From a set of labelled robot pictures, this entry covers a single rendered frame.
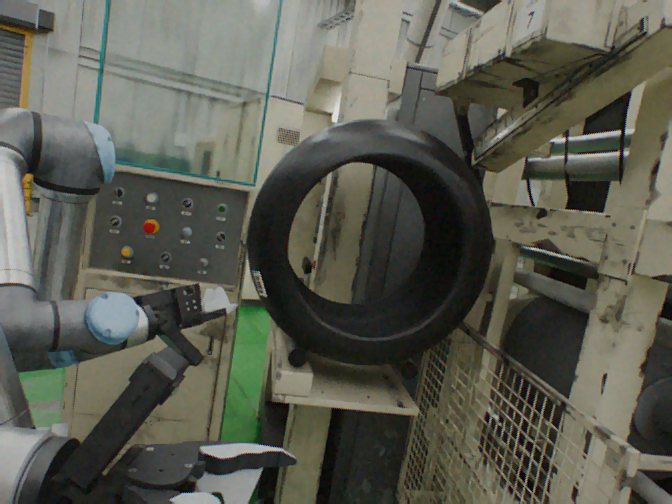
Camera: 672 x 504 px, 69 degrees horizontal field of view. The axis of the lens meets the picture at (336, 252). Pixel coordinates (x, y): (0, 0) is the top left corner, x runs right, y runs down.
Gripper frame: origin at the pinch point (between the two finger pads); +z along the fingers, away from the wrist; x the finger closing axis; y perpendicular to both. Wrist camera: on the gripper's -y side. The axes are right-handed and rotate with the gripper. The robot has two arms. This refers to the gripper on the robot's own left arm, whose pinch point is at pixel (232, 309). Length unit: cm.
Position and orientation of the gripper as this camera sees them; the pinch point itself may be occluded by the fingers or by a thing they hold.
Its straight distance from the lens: 107.4
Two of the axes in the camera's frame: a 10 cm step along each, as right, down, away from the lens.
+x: -7.1, 1.4, 6.9
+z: 6.7, -1.5, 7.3
